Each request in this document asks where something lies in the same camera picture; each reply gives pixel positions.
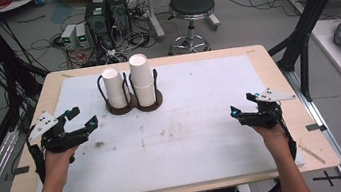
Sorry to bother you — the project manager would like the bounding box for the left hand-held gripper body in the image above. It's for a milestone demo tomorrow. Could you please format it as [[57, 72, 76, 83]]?
[[24, 105, 91, 158]]

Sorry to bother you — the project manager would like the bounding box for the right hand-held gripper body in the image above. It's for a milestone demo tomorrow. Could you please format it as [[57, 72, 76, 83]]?
[[240, 84, 301, 133]]

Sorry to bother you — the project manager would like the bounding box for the short stack of white paper cups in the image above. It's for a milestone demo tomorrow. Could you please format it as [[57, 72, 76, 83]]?
[[100, 65, 134, 111]]

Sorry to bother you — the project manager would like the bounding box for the brown cup holder with black wires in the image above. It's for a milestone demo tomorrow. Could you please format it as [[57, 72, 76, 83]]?
[[95, 66, 165, 119]]

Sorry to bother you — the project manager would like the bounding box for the tall stack of white paper cups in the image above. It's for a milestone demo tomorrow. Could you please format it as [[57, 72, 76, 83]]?
[[126, 51, 159, 109]]

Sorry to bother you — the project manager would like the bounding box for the person's left hand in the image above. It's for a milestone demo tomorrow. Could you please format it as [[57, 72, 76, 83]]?
[[40, 145, 84, 187]]

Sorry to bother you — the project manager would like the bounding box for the person's right hand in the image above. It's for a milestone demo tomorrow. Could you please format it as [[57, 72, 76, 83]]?
[[252, 121, 292, 161]]

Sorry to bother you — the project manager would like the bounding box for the black tape strip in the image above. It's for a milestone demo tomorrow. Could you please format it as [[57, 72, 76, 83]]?
[[11, 165, 32, 177], [305, 121, 328, 134]]

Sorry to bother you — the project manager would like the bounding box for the white table mat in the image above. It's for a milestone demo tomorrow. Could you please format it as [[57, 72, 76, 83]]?
[[15, 46, 307, 192]]

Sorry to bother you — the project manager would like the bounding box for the grey power supply unit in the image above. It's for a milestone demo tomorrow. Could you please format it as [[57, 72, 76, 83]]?
[[59, 23, 81, 52], [74, 22, 92, 50]]

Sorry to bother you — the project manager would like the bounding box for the black tape cross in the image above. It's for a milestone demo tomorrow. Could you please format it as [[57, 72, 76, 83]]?
[[311, 168, 341, 190]]

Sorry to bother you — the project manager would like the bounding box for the black computer tower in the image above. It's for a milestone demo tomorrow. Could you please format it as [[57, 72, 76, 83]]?
[[81, 0, 117, 52], [108, 0, 133, 35]]

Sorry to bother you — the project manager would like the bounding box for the black round stool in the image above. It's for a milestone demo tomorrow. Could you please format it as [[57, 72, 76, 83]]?
[[160, 0, 223, 58]]

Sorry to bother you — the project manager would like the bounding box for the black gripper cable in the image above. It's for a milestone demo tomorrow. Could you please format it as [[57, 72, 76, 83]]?
[[276, 113, 301, 164], [27, 142, 49, 185]]

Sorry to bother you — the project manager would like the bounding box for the grey metal table leg frame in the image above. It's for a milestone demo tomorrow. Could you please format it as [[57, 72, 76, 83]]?
[[144, 0, 223, 41]]

